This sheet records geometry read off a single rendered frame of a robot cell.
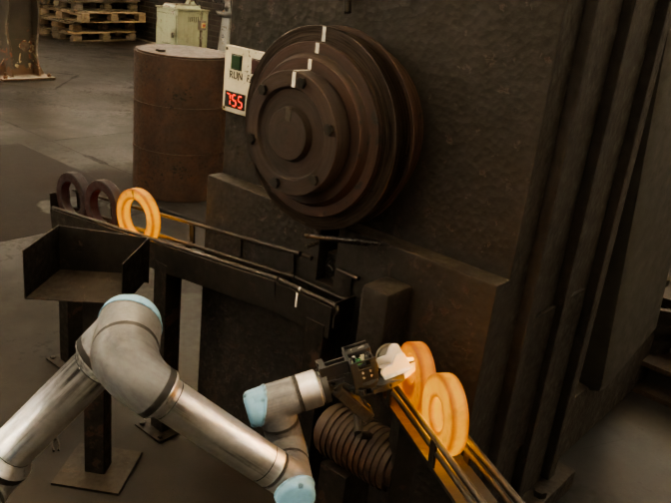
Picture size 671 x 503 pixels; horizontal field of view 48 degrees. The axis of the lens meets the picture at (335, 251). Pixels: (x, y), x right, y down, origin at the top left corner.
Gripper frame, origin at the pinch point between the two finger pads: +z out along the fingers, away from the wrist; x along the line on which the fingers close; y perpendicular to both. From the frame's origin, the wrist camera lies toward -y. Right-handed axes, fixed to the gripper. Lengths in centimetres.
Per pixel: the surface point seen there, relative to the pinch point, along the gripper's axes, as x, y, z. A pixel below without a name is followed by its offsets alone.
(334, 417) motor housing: 14.1, -16.8, -17.7
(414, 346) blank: -0.1, 4.4, 0.4
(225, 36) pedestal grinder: 918, -52, 50
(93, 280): 73, 7, -67
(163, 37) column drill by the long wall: 880, -30, -29
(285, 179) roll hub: 38, 33, -13
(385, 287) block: 24.1, 5.9, 2.2
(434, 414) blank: -12.6, -3.3, -1.3
